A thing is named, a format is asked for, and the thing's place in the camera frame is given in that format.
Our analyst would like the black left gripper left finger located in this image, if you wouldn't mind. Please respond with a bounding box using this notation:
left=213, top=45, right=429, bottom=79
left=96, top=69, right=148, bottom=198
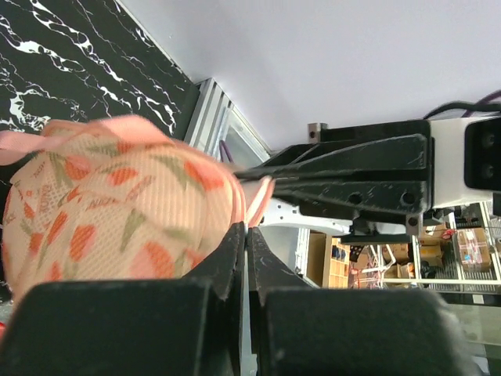
left=1, top=223, right=245, bottom=375

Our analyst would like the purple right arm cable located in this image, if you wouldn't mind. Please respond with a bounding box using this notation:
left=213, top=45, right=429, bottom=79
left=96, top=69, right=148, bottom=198
left=422, top=89, right=501, bottom=118

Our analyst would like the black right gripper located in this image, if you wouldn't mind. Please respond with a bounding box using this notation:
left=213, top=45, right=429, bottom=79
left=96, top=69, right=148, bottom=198
left=236, top=116, right=496, bottom=214

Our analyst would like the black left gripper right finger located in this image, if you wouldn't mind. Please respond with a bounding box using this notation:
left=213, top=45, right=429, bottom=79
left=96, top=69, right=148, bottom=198
left=248, top=229, right=481, bottom=375

